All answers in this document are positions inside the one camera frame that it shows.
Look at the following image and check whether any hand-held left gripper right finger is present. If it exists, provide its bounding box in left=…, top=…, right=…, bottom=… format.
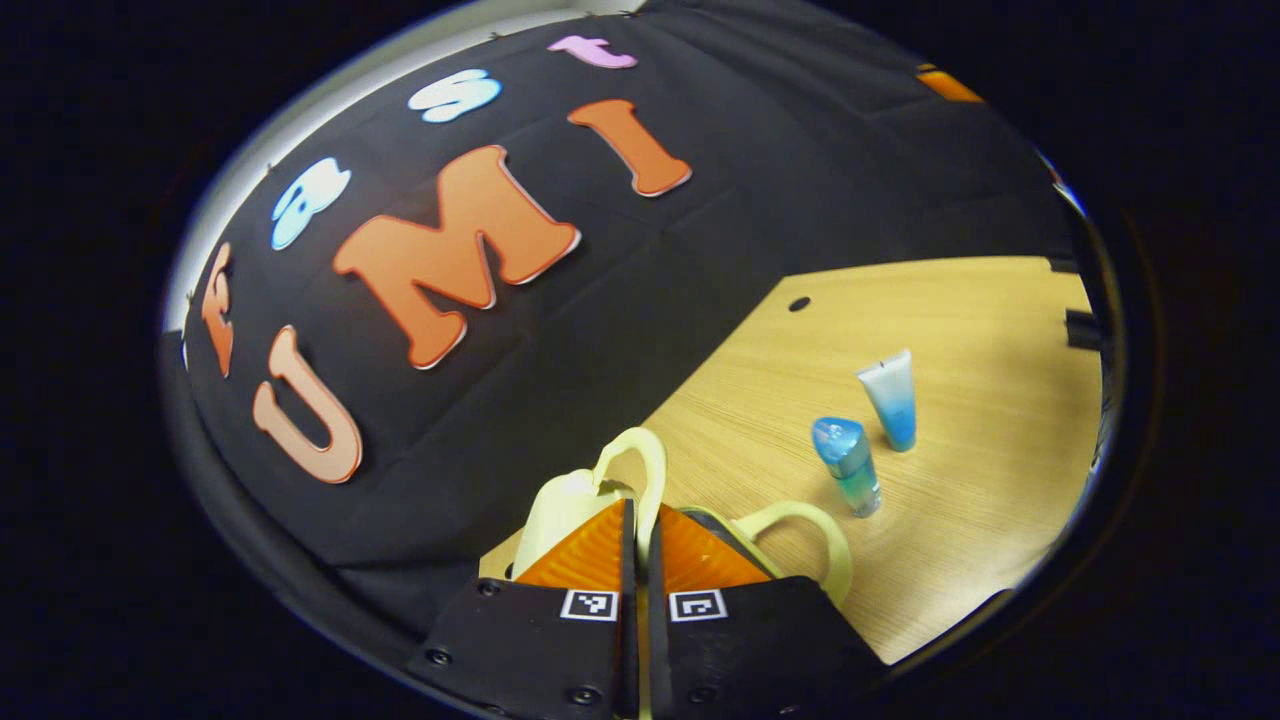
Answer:
left=648, top=505, right=891, bottom=720

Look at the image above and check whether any black backdrop cloth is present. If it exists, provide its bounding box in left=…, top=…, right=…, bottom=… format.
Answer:
left=160, top=0, right=1101, bottom=641

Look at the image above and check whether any white and blue tube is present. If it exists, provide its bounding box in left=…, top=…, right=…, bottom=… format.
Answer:
left=856, top=349, right=918, bottom=453

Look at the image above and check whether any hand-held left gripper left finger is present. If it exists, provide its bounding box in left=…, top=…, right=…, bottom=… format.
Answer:
left=405, top=498, right=641, bottom=720

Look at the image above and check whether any pale yellow suitcase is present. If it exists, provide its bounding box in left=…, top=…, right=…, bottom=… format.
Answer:
left=510, top=427, right=854, bottom=611

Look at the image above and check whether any blue cap clear bottle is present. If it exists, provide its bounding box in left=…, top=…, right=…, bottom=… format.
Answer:
left=811, top=416, right=883, bottom=519

